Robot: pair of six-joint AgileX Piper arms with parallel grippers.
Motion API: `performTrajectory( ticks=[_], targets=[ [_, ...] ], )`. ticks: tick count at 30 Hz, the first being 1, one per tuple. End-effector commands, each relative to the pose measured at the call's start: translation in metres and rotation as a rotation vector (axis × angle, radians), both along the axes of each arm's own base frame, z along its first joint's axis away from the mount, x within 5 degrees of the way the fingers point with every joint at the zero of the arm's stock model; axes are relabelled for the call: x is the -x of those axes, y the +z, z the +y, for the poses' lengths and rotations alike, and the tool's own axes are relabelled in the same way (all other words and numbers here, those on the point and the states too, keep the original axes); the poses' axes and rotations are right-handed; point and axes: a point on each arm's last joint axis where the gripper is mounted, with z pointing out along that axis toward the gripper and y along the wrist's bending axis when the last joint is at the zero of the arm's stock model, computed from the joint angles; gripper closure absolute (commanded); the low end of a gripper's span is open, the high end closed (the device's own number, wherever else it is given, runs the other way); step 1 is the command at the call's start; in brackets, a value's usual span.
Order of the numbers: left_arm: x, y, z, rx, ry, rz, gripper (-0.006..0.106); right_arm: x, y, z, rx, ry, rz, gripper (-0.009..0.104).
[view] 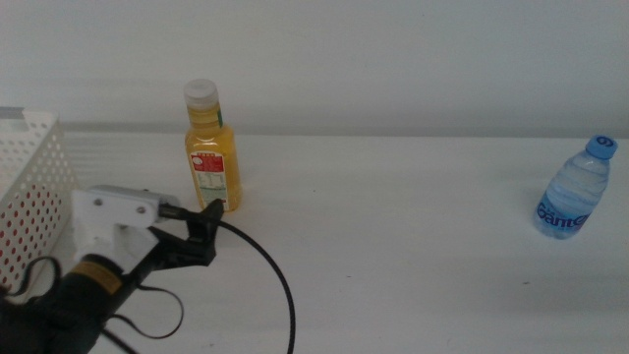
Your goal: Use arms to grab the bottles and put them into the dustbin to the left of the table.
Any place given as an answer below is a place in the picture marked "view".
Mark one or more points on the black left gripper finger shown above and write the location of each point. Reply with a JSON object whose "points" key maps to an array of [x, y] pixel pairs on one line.
{"points": [[205, 226]]}

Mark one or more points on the orange juice bottle white cap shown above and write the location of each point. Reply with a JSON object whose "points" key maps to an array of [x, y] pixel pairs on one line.
{"points": [[212, 162]]}

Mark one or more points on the clear water bottle blue cap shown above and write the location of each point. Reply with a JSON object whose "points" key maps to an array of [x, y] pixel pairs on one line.
{"points": [[572, 196]]}

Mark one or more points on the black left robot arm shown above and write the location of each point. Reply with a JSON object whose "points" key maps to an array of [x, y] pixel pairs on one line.
{"points": [[69, 310]]}

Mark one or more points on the white perforated plastic basket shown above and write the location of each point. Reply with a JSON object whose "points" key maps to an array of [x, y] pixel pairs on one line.
{"points": [[29, 162]]}

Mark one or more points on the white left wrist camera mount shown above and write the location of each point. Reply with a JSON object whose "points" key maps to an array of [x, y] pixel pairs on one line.
{"points": [[115, 211]]}

